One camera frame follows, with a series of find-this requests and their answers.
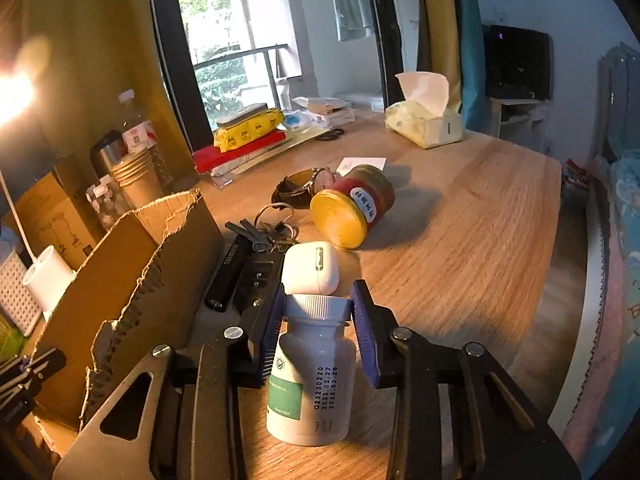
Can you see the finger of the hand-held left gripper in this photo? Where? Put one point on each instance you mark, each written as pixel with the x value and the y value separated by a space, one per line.
pixel 47 364

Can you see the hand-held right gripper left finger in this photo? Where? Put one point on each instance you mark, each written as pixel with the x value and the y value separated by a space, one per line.
pixel 270 340

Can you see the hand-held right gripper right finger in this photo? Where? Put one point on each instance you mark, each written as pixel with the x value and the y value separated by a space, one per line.
pixel 364 340

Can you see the white pill bottle green label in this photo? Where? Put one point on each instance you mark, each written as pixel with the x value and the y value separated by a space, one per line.
pixel 310 385

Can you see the black power adapter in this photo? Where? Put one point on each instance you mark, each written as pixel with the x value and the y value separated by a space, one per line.
pixel 260 275

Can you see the torn cardboard box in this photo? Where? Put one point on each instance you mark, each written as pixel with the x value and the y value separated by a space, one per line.
pixel 100 285

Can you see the bunch of keys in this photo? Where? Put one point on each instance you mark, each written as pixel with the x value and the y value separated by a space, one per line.
pixel 270 235

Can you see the yellow-lid jar red label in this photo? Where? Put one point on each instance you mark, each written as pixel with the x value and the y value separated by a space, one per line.
pixel 350 210

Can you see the green carton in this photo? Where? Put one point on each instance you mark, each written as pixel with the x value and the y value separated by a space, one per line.
pixel 11 340

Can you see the white woven plastic basket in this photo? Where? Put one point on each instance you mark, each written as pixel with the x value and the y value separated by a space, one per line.
pixel 15 295

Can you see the white desk lamp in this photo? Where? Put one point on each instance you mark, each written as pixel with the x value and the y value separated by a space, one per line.
pixel 47 280

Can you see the brown lamp carton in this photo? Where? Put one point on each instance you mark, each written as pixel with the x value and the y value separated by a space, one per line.
pixel 45 215

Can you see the flowered glass jar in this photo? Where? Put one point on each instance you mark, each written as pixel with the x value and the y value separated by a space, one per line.
pixel 107 205

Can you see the white card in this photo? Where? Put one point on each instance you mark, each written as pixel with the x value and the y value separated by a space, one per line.
pixel 367 164

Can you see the red book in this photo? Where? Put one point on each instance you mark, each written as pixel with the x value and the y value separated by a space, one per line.
pixel 225 155

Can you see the stack of paper cups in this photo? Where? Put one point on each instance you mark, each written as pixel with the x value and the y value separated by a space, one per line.
pixel 137 180

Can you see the black scissors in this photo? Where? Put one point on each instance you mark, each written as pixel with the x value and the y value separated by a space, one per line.
pixel 331 134

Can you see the yellow wipes pack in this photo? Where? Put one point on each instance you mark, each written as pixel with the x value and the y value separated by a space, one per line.
pixel 247 132

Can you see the steel tumbler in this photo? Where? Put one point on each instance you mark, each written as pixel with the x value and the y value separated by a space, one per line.
pixel 106 152

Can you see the blue white plastic packet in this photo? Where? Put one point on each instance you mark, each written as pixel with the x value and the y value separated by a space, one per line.
pixel 300 121

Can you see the flat device on wipes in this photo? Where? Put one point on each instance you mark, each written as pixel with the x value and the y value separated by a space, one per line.
pixel 242 114

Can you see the tissue box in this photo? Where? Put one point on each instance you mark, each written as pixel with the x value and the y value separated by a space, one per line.
pixel 425 120

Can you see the clear plastic water bottle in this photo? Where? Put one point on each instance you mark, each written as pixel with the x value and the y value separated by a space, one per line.
pixel 140 130

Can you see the blue printed blanket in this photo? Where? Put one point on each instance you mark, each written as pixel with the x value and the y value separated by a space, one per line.
pixel 620 260

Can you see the white television stand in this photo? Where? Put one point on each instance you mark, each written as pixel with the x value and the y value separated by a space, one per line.
pixel 520 115

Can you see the black balcony railing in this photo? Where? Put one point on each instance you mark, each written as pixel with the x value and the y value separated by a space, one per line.
pixel 235 57

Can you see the black television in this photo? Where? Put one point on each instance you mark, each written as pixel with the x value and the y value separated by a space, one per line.
pixel 517 60

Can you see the teal curtain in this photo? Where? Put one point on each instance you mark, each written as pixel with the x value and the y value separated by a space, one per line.
pixel 467 35

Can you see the yellow curtain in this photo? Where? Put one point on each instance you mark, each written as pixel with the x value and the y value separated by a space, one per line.
pixel 100 35
pixel 440 20

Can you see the grey bed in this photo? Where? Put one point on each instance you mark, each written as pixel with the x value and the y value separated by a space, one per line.
pixel 607 110

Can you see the hanging pale green cloth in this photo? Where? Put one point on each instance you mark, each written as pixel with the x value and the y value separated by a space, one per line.
pixel 352 0

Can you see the black sliding door frame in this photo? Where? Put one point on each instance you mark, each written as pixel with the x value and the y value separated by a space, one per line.
pixel 172 60

